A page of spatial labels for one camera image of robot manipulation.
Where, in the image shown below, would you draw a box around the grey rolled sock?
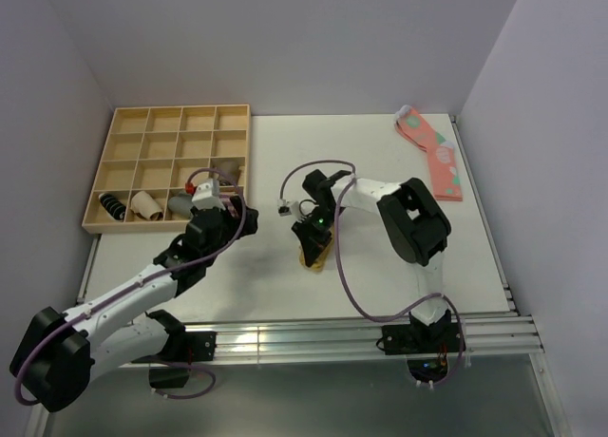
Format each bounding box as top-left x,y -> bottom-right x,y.
167,192 -> 194,219

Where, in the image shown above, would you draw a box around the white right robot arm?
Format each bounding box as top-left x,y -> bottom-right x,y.
292,170 -> 455,352

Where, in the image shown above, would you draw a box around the yellow sock pair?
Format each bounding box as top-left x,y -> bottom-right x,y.
298,238 -> 333,273

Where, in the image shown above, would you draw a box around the pink patterned sock pair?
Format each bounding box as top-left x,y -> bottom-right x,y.
393,104 -> 463,201

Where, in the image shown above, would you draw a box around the aluminium mounting rail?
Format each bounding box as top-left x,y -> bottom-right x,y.
75,308 -> 544,370

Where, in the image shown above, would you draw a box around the beige rolled sock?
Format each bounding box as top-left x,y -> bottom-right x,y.
130,191 -> 163,221

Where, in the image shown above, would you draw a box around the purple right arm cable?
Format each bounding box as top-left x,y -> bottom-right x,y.
279,159 -> 471,390

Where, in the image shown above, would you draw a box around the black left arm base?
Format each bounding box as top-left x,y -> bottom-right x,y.
136,310 -> 217,393

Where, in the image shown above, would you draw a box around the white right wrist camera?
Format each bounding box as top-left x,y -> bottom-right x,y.
277,199 -> 304,220

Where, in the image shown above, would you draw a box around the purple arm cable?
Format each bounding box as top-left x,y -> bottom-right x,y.
279,159 -> 471,390
10,167 -> 248,406

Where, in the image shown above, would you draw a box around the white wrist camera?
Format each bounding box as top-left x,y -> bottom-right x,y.
277,199 -> 304,220
192,179 -> 225,210

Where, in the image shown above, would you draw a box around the wooden compartment tray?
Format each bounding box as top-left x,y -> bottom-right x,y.
83,104 -> 251,234

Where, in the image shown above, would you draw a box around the brown rolled sock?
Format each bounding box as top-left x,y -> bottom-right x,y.
211,159 -> 243,186

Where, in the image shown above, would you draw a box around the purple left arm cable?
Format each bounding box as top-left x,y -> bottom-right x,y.
10,167 -> 248,406

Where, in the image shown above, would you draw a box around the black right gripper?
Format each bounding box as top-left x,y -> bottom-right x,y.
293,206 -> 346,267

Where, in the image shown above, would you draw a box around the black white striped rolled sock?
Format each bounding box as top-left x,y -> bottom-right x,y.
99,193 -> 126,221

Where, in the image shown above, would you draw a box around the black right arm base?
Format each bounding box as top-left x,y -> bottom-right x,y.
375,310 -> 466,390

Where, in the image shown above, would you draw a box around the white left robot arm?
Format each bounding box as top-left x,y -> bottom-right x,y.
9,195 -> 259,411

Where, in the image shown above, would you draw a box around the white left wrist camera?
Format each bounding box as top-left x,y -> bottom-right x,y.
192,179 -> 225,210

